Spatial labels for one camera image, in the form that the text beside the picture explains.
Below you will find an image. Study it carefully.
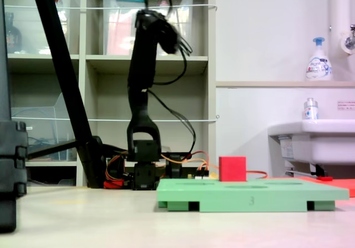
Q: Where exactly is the dark grey upright panel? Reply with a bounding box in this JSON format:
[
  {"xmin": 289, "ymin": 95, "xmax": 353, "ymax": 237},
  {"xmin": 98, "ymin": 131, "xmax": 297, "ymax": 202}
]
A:
[{"xmin": 0, "ymin": 0, "xmax": 12, "ymax": 122}]

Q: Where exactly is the slanted clear plastic bin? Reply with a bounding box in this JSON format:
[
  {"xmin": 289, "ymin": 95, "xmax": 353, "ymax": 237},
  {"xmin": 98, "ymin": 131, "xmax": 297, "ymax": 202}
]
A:
[{"xmin": 11, "ymin": 92, "xmax": 79, "ymax": 161}]

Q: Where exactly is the long orange cable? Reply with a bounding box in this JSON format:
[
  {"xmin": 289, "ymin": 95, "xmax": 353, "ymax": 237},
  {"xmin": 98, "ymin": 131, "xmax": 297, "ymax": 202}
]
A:
[{"xmin": 160, "ymin": 150, "xmax": 268, "ymax": 179}]

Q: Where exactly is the dark glass bottle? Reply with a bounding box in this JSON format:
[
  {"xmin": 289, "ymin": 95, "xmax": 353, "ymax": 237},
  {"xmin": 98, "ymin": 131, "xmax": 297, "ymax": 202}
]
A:
[{"xmin": 4, "ymin": 12, "xmax": 23, "ymax": 54}]

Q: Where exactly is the beige wall ledge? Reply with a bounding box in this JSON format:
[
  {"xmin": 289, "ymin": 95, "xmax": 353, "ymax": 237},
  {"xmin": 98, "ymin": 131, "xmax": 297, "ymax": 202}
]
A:
[{"xmin": 215, "ymin": 80, "xmax": 355, "ymax": 88}]

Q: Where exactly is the white sink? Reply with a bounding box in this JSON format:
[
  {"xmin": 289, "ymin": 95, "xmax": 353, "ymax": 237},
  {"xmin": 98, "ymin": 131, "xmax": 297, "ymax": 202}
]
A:
[{"xmin": 267, "ymin": 119, "xmax": 355, "ymax": 166}]

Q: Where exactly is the red-print wall sticker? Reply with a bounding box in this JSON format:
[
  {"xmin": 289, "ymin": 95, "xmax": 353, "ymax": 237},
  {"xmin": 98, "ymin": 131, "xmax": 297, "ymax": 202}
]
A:
[{"xmin": 337, "ymin": 100, "xmax": 355, "ymax": 111}]

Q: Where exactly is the small clear sanitizer bottle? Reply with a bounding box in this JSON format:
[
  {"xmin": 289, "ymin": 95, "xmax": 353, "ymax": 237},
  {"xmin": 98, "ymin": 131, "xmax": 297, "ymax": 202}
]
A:
[{"xmin": 302, "ymin": 97, "xmax": 320, "ymax": 120}]

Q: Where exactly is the teal-edged plastic bag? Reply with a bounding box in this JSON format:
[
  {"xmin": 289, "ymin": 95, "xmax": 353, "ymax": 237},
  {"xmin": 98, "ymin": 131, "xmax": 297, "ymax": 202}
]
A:
[{"xmin": 114, "ymin": 0, "xmax": 148, "ymax": 8}]

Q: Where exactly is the white vertical pipe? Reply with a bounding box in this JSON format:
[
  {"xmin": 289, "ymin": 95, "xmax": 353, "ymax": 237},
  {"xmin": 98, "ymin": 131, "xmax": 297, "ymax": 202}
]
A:
[{"xmin": 328, "ymin": 0, "xmax": 352, "ymax": 82}]

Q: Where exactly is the beige shelf unit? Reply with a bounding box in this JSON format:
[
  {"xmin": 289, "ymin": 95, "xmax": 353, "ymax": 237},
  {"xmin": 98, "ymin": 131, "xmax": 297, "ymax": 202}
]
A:
[{"xmin": 2, "ymin": 0, "xmax": 217, "ymax": 188}]

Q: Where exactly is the green shape sorting board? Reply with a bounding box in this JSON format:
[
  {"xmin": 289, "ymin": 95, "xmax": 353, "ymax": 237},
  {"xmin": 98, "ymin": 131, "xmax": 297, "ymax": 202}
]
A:
[{"xmin": 156, "ymin": 178, "xmax": 350, "ymax": 213}]

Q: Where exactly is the clear bin with dark bottle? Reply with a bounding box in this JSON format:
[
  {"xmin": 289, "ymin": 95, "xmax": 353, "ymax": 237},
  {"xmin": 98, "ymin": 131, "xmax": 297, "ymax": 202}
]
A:
[{"xmin": 3, "ymin": 0, "xmax": 73, "ymax": 55}]

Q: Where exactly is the circuit board with connectors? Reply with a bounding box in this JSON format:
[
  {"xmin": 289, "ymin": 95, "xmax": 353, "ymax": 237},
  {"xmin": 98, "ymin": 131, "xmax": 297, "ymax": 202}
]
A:
[{"xmin": 186, "ymin": 169, "xmax": 217, "ymax": 180}]

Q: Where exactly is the pink folder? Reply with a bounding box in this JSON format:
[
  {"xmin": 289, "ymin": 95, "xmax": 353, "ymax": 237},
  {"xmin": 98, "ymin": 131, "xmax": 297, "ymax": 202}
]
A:
[{"xmin": 106, "ymin": 12, "xmax": 136, "ymax": 56}]

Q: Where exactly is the notched black stack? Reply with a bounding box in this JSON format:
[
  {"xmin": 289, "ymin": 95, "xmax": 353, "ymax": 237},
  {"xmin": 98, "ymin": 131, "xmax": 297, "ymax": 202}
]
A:
[{"xmin": 0, "ymin": 120, "xmax": 29, "ymax": 234}]

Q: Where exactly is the red flat cable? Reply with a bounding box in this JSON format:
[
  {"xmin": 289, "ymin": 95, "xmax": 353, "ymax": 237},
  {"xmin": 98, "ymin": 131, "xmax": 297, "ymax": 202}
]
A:
[{"xmin": 103, "ymin": 178, "xmax": 125, "ymax": 189}]

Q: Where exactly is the white blue soap pump bottle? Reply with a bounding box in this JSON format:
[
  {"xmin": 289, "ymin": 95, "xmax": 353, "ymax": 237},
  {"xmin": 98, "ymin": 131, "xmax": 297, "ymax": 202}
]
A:
[{"xmin": 305, "ymin": 37, "xmax": 334, "ymax": 82}]

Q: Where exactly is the red square block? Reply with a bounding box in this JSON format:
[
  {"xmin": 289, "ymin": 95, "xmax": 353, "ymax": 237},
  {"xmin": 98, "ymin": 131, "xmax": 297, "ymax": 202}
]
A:
[{"xmin": 219, "ymin": 155, "xmax": 247, "ymax": 183}]

